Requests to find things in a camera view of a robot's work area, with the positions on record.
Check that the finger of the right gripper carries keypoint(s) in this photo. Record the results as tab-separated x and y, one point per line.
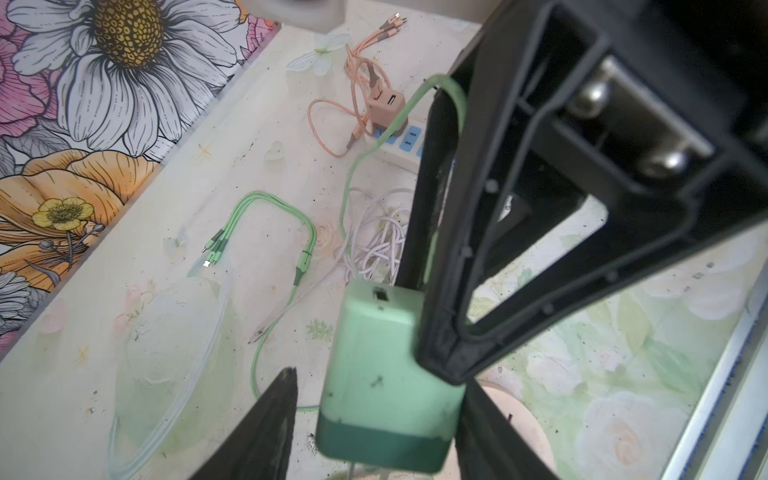
441	140
517	248

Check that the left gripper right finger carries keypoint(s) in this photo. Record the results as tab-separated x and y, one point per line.
487	445

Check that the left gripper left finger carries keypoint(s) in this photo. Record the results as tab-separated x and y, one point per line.
260	446

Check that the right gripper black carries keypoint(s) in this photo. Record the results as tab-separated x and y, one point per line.
635	114

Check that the white blue power strip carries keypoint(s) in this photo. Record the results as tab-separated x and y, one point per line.
404	150

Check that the pink charger adapter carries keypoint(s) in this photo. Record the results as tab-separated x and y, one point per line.
383	106

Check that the green charger adapter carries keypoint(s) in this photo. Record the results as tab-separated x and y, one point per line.
378	406

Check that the round pink power socket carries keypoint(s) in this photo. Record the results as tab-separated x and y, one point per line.
523	421

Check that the aluminium front rail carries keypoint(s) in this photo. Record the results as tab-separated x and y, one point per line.
726	435

